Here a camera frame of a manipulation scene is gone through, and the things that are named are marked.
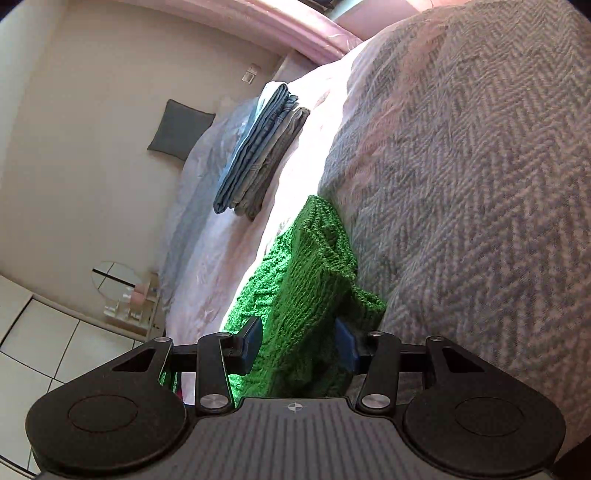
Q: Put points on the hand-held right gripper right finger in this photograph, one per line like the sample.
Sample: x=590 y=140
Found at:
x=346 y=344

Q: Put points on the white sliding door wardrobe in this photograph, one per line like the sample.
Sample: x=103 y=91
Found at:
x=37 y=332

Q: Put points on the grey pillow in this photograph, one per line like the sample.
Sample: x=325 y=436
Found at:
x=180 y=131

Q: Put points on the pink curtain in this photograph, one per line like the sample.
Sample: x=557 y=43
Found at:
x=300 y=34

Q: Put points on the white wall socket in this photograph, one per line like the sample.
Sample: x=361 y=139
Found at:
x=251 y=74

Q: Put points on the round mirror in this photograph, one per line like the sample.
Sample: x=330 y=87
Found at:
x=115 y=286

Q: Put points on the bed with pink grey cover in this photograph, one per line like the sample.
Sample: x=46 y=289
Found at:
x=461 y=184

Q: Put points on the pink storage box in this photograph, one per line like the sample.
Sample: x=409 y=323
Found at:
x=140 y=295

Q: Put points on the green knitted vest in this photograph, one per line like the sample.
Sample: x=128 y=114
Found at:
x=309 y=286

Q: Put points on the folded blue jeans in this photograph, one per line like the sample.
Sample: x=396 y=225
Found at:
x=251 y=152

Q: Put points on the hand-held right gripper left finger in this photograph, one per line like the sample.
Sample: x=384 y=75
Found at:
x=251 y=341

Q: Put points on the folded grey jeans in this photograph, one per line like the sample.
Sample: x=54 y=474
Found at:
x=277 y=157

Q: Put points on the cream dressing table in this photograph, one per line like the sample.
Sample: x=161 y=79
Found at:
x=138 y=323

